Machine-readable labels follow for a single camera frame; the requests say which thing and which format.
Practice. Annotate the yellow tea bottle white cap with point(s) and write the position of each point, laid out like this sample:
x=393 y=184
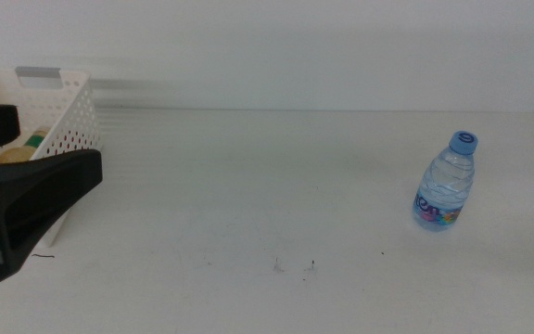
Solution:
x=14 y=155

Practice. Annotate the small water bottle blue cap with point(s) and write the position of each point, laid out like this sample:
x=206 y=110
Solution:
x=445 y=185

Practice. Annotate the white perforated plastic basket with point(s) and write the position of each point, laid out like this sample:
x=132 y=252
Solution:
x=84 y=76

